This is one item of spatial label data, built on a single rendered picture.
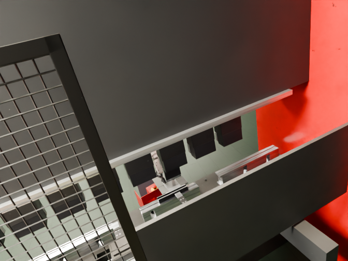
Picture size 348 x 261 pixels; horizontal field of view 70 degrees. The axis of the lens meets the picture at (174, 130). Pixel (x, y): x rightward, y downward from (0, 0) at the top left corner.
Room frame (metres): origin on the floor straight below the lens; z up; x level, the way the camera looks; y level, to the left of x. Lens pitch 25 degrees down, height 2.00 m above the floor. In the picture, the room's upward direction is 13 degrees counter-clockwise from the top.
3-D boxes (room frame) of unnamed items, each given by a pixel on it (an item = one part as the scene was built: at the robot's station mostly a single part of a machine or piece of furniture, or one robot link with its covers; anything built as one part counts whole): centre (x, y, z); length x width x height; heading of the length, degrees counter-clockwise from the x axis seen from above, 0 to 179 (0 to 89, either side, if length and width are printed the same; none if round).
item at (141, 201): (1.57, 0.29, 0.75); 0.20 x 0.16 x 0.18; 115
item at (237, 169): (1.43, -0.45, 0.92); 0.50 x 0.06 x 0.10; 109
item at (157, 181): (1.39, 0.12, 1.00); 0.26 x 0.18 x 0.01; 19
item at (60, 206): (1.07, 0.61, 1.26); 0.15 x 0.09 x 0.17; 109
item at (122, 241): (0.96, 0.40, 1.01); 0.26 x 0.12 x 0.05; 19
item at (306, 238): (1.03, -0.48, 0.81); 0.64 x 0.08 x 0.14; 19
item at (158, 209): (1.23, 0.12, 0.92); 0.39 x 0.06 x 0.10; 109
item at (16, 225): (1.00, 0.80, 1.26); 0.15 x 0.09 x 0.17; 109
